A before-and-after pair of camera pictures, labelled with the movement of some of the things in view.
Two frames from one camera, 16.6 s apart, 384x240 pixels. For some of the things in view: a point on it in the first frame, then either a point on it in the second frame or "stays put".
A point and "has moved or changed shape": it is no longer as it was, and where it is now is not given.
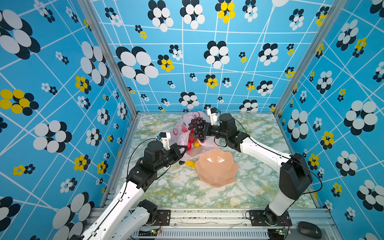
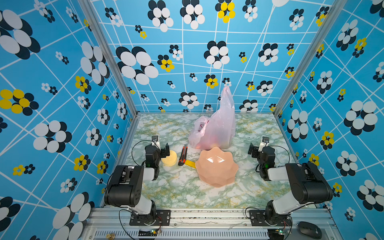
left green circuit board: x=151 y=233 stays put
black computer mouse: x=310 y=230 stays put
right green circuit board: x=276 y=234 stays put
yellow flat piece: x=190 y=163 stays put
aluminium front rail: x=256 y=224 stays put
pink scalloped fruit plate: x=216 y=168 stays put
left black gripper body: x=168 y=157 → x=160 y=155
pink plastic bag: x=181 y=136 has moved or changed shape
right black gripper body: x=216 y=131 → x=258 y=155
